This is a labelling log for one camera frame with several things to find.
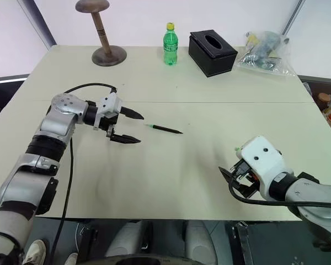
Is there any wooden hat stand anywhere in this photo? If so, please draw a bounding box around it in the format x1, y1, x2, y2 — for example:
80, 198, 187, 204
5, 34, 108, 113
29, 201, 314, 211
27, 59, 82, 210
75, 0, 127, 67

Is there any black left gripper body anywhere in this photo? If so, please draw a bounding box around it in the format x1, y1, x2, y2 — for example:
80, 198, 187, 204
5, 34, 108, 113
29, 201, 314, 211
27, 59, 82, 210
98, 112, 119, 139

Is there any white rounded robot leg shell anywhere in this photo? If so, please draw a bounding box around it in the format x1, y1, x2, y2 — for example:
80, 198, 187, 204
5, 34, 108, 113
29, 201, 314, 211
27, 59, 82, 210
104, 220, 153, 259
185, 220, 219, 265

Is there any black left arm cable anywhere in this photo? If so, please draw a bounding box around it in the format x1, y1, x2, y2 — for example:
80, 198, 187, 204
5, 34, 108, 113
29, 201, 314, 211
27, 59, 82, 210
45, 82, 118, 262

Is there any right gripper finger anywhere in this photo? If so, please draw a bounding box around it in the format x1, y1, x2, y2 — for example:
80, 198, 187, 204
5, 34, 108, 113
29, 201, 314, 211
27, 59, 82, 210
218, 166, 233, 186

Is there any green plastic bottle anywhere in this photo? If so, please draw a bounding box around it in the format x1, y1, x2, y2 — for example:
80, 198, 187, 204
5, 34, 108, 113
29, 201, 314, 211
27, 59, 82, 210
163, 23, 179, 66

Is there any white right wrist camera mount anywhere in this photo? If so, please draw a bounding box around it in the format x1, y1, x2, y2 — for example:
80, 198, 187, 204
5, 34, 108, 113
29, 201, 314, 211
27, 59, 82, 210
235, 135, 295, 201

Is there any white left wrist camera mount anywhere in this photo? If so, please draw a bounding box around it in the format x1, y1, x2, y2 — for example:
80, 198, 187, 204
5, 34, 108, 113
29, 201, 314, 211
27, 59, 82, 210
93, 93, 122, 131

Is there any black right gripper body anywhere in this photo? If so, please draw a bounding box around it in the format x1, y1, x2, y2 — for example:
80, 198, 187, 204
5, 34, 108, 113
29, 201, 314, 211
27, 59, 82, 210
228, 161, 262, 199

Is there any black tissue box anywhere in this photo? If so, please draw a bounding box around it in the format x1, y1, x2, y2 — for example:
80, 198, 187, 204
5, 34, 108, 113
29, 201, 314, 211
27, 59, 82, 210
188, 29, 238, 78

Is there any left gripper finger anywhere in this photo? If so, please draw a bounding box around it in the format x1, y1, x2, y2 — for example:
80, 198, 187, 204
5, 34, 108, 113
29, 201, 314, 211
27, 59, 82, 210
119, 107, 145, 120
106, 133, 142, 145

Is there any grey partition frame post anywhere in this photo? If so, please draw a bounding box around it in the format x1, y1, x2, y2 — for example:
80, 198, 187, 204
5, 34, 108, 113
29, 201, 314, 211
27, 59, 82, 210
18, 0, 58, 51
280, 0, 306, 36

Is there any black metal bracket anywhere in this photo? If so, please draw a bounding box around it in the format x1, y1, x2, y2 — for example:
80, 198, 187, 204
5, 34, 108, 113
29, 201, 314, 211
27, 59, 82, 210
231, 220, 256, 265

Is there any cork-lidded glass jar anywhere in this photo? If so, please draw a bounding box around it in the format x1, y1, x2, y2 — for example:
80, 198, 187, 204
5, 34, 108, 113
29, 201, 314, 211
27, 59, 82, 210
317, 92, 331, 116

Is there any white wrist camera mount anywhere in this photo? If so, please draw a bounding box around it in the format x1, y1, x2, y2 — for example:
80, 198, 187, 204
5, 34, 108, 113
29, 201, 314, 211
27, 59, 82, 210
93, 93, 122, 131
235, 135, 295, 201

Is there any black pen with green tip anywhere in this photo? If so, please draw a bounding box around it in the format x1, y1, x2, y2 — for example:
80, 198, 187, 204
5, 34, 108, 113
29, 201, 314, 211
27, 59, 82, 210
143, 123, 184, 135

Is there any white sneaker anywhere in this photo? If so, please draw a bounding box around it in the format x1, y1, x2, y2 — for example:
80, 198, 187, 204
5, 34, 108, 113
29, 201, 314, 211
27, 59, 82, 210
64, 252, 79, 265
22, 239, 48, 265

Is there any clear plastic bag of items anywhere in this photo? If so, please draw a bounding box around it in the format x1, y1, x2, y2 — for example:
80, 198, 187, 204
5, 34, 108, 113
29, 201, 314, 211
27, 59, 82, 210
234, 30, 297, 77

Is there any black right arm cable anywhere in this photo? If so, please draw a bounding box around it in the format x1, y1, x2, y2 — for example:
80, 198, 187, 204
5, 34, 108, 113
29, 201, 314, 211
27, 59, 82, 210
228, 176, 331, 207

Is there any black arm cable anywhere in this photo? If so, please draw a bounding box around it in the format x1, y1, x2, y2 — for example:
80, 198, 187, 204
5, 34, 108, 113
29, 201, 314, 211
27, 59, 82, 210
45, 82, 118, 262
228, 176, 331, 207

